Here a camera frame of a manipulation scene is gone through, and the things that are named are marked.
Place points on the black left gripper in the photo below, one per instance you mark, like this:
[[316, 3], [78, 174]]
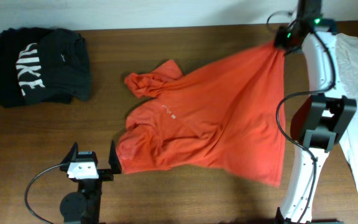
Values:
[[70, 157]]

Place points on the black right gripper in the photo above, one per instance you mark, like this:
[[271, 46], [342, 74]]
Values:
[[280, 35]]

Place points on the orange polo shirt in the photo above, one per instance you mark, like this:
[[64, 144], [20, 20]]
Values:
[[220, 116]]

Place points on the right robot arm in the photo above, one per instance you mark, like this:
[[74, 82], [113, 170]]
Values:
[[322, 119]]

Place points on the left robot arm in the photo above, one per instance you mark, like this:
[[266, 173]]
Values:
[[83, 205]]

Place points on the black folded shirt white lettering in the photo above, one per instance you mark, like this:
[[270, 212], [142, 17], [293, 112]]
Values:
[[43, 65]]

